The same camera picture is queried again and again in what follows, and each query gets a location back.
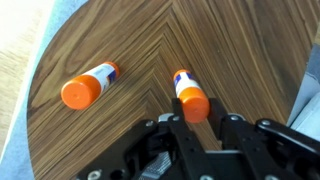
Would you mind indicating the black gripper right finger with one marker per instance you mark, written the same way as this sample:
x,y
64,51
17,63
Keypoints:
x,y
243,155

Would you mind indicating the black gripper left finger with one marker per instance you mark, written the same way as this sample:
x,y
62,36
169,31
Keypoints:
x,y
195,161

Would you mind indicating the orange-capped glue stick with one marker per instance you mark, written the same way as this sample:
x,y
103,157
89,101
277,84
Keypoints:
x,y
83,90
195,103

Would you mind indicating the walnut side table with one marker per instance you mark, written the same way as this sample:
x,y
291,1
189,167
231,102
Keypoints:
x,y
249,54

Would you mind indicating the grey floor rug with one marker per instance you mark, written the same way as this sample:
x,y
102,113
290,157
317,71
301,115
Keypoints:
x,y
15,162

